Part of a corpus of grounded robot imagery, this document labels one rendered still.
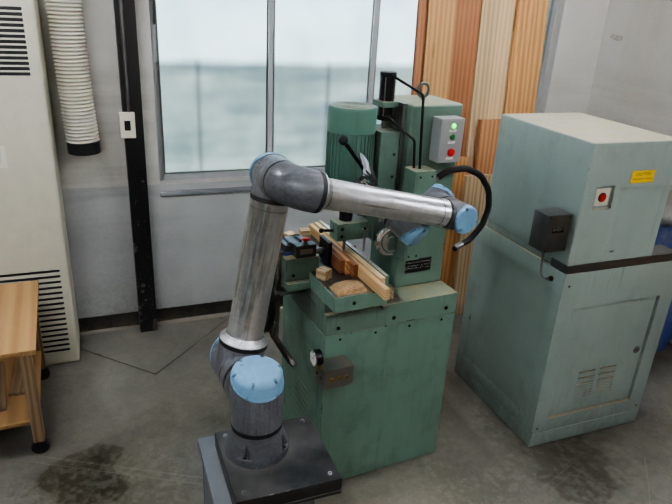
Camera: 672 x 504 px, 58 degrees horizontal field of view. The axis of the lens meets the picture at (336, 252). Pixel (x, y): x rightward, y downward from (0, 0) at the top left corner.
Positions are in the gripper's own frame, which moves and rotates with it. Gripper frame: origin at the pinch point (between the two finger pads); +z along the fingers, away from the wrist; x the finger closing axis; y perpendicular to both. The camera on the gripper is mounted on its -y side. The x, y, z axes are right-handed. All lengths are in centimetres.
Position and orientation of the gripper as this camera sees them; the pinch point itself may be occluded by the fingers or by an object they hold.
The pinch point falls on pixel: (343, 167)
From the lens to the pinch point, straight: 212.2
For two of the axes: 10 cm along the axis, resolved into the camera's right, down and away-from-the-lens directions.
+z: -6.7, -6.9, 2.7
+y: -1.4, -2.4, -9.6
